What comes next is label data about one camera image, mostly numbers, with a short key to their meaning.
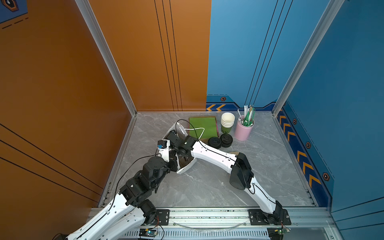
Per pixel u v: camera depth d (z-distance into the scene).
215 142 0.88
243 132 0.99
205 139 0.99
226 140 0.99
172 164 0.61
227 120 0.97
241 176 0.56
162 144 0.58
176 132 0.76
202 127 0.71
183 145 0.61
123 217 0.58
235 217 0.75
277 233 0.70
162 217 0.74
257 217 0.72
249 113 0.92
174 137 0.66
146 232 0.71
